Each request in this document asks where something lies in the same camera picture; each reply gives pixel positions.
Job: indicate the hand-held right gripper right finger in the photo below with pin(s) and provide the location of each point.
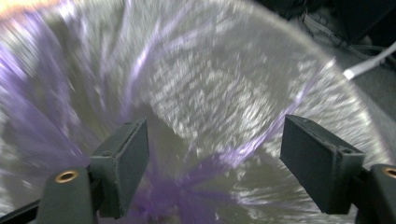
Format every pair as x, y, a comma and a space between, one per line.
320, 165

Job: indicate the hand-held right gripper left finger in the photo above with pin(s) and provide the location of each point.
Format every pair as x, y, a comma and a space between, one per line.
124, 161

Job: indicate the white metal stand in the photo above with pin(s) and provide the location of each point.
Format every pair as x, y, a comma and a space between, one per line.
367, 65

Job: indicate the green plastic bin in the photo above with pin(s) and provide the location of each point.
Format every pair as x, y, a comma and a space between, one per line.
174, 149

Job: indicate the purple plastic bag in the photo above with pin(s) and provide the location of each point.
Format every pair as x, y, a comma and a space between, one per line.
202, 77

